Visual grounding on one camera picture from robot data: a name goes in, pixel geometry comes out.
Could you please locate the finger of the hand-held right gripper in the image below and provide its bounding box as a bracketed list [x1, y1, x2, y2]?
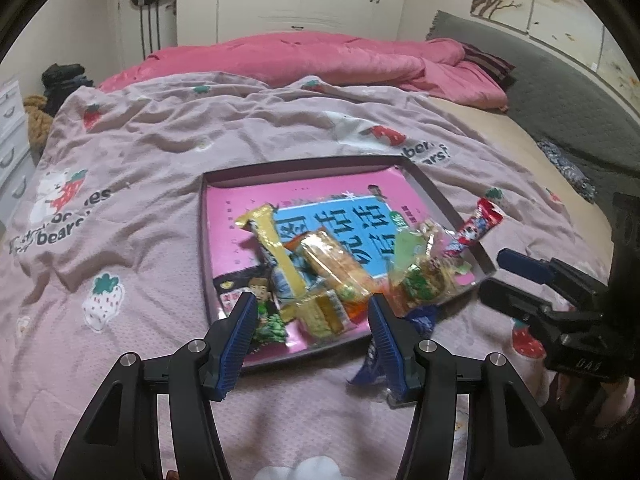
[497, 249, 609, 312]
[479, 277, 557, 332]

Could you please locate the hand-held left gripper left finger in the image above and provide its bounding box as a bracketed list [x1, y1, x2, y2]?
[52, 290, 259, 480]

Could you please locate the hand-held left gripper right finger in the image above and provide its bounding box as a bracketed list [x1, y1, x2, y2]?
[367, 292, 556, 480]

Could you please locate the blue snack packet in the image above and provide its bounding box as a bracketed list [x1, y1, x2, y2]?
[347, 305, 442, 387]

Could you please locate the black green pea packet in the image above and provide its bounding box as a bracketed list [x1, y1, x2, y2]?
[212, 270, 289, 349]

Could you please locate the red candy stick packet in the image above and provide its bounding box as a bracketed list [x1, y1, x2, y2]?
[442, 198, 507, 262]

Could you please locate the clear green printed cake packet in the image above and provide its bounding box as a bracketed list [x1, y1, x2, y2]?
[389, 260, 452, 319]

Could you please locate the small clear candy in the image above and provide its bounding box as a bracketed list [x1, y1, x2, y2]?
[434, 254, 477, 287]

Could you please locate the round cake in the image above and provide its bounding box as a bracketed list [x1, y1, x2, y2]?
[295, 290, 354, 344]

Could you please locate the orange cracker packet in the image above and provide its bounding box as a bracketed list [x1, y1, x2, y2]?
[285, 230, 382, 322]

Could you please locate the yellow wafer bar packet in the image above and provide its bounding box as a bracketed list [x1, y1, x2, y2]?
[235, 203, 309, 322]

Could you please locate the light green cake packet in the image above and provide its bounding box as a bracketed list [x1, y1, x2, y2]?
[394, 220, 437, 282]

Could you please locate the dark purple shallow box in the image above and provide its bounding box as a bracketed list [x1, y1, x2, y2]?
[199, 154, 496, 372]

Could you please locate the person's right hand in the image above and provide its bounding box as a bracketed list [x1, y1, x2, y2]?
[547, 372, 636, 431]

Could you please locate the blue patterned cloth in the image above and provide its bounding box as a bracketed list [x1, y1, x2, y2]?
[537, 139, 599, 205]

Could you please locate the beige bed sheet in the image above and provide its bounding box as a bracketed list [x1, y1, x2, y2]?
[430, 97, 617, 262]

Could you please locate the grey padded headboard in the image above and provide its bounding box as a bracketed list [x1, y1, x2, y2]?
[425, 10, 640, 197]

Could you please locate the pink strawberry printed blanket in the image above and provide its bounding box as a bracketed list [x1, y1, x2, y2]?
[0, 72, 617, 480]

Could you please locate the dark striped pillow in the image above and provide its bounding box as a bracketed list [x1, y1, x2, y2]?
[460, 42, 517, 92]

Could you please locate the pink quilt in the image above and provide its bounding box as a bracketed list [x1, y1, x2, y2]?
[97, 31, 509, 112]

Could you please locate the brown plush toy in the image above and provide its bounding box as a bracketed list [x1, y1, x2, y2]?
[22, 94, 57, 154]

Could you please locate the white drawer cabinet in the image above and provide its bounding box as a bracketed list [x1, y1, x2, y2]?
[0, 80, 37, 222]

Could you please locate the dark clothes pile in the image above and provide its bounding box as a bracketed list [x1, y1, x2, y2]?
[41, 62, 94, 117]

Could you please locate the white wardrobe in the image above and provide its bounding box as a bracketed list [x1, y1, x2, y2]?
[175, 0, 414, 44]

